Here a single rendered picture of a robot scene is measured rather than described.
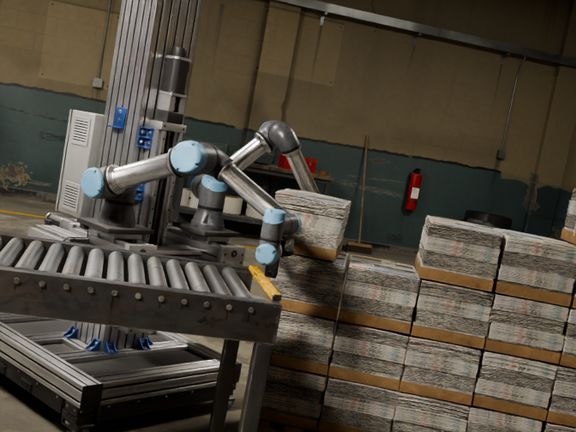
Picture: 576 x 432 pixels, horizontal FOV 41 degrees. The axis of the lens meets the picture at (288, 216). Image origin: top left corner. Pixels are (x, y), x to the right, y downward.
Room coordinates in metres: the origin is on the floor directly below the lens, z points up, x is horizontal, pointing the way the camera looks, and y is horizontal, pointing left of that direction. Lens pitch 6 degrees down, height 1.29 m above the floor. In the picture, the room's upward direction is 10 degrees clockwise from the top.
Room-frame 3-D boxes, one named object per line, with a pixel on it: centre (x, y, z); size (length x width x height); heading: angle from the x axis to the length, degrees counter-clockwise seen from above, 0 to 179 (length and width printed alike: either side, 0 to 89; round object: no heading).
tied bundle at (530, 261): (3.11, -1.00, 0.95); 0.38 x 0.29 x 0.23; 175
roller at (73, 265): (2.32, 0.63, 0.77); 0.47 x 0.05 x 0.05; 13
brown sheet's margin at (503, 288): (3.11, -1.00, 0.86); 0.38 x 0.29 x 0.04; 175
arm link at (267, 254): (2.63, 0.05, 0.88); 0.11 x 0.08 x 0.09; 173
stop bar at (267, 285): (2.45, 0.04, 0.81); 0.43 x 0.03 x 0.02; 13
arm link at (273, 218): (2.65, 0.04, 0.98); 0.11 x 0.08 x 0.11; 157
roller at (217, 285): (2.43, 0.18, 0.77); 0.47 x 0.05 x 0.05; 13
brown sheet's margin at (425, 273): (3.13, -0.71, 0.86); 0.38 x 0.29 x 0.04; 174
